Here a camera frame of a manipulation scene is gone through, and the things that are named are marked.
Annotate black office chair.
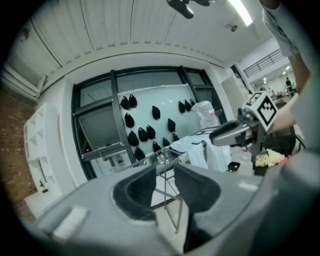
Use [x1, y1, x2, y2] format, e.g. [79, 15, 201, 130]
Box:
[264, 126, 305, 156]

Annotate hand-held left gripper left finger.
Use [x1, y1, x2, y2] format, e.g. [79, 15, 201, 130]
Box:
[29, 164, 186, 256]

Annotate white wall panel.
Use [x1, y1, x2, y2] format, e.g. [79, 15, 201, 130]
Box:
[116, 84, 202, 165]

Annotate translucent plastic bag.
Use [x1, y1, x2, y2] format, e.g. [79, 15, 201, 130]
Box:
[190, 100, 221, 131]

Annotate group of black hanging pouches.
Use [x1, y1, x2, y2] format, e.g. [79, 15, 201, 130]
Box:
[119, 93, 196, 161]

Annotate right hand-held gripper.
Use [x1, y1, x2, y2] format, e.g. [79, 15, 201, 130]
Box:
[208, 90, 280, 157]

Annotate black metal railing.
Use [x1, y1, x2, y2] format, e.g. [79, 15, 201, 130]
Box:
[243, 48, 289, 77]

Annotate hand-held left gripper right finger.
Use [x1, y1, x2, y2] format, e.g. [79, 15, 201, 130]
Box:
[173, 147, 320, 256]

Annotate white open shelf unit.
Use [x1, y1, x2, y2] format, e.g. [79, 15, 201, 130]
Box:
[23, 102, 64, 196]

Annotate white checked shirt clothes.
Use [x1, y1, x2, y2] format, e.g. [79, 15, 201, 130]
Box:
[171, 136, 210, 171]

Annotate plain white cloth clothes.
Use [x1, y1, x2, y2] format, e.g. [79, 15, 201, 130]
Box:
[204, 141, 232, 173]

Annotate pale yellow cloth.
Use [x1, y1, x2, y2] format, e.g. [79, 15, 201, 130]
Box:
[254, 148, 286, 167]

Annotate black window frame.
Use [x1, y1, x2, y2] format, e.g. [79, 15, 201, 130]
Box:
[71, 64, 227, 181]

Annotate metal clothes drying rack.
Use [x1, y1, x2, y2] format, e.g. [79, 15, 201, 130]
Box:
[129, 128, 216, 236]

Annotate person's right forearm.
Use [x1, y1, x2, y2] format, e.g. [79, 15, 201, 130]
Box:
[268, 92, 305, 136]

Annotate long ceiling light strip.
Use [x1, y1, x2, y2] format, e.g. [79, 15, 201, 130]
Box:
[226, 0, 254, 26]

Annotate white plastic container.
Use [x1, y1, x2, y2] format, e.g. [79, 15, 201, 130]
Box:
[231, 145, 252, 161]

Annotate black overhead device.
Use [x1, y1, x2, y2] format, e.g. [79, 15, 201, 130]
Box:
[165, 0, 211, 20]

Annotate small black tray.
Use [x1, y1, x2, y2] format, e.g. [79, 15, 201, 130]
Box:
[226, 161, 241, 173]

